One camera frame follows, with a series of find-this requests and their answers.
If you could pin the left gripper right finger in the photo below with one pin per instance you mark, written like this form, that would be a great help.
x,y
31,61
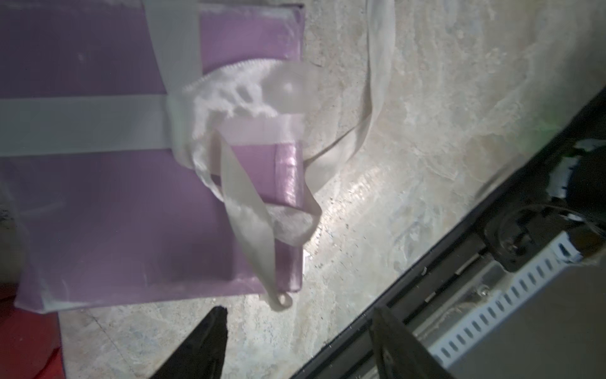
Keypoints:
x,y
398,353

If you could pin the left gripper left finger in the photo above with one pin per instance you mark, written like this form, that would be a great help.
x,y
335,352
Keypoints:
x,y
202,353

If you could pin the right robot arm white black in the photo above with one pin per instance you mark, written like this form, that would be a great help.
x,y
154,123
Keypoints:
x,y
577,182

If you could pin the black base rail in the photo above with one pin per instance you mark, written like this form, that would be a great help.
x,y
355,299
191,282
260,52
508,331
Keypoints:
x,y
558,333

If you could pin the white slotted cable duct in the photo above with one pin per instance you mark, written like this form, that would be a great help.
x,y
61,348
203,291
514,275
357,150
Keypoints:
x,y
488,300

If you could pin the red gift box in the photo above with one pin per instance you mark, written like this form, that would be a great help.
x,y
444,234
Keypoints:
x,y
31,345

